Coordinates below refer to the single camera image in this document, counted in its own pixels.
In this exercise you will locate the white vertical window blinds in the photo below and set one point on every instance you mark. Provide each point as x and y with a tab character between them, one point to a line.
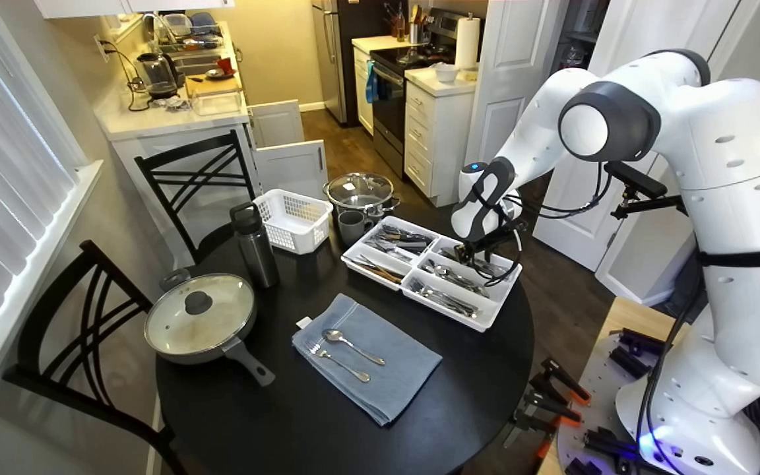
1	176

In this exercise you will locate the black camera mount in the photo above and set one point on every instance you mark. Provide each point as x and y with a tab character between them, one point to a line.
641	185

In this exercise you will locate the white kitchen drawer cabinet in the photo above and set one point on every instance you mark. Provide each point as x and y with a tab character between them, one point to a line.
436	133

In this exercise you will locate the dark grey mug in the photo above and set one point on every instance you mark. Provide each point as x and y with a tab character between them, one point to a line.
353	228

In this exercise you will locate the black orange bar clamp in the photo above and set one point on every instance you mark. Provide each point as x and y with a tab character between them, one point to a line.
567	379
547	414

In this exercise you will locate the white plastic basket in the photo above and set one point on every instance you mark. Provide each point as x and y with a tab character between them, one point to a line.
291	221

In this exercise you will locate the white plastic cutlery holder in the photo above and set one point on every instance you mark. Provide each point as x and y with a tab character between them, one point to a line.
477	319

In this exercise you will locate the black wooden dining chair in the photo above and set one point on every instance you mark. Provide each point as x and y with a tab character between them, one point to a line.
191	152
89	253

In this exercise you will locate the grey frying pan with lid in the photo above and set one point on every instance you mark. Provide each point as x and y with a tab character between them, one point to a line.
200	319

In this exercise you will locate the steel spoon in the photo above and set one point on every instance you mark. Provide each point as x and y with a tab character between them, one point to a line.
333	336

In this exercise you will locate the black water bottle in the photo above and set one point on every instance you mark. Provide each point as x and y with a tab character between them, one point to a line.
254	247

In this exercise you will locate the steel refrigerator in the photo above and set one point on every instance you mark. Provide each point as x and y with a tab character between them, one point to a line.
344	55

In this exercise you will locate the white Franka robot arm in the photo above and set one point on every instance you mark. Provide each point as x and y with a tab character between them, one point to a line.
751	176

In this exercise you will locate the steel fork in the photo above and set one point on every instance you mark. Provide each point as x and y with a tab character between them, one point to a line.
341	366

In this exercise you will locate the black steel kitchen stove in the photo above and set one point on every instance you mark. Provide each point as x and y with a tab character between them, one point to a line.
390	96

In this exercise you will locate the steel pot with glass lid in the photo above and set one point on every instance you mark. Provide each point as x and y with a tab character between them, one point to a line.
361	195

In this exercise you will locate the blue black clamp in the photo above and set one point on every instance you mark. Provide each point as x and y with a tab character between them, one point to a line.
641	346

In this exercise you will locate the white kitchen counter cabinet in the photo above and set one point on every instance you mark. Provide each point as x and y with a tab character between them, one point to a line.
171	121

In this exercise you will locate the white panel door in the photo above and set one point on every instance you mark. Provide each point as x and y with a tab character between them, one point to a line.
514	55
592	241

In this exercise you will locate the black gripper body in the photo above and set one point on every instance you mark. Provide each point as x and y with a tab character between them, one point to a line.
493	247

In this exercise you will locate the white cabinet door panel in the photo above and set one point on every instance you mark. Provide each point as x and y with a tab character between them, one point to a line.
291	171
276	122

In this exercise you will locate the black coffee maker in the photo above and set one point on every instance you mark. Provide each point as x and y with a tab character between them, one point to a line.
160	76

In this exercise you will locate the white paper towel roll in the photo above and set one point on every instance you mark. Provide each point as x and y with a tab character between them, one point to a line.
465	43

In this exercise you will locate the blue folded towel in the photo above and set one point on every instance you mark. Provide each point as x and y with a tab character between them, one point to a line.
398	379

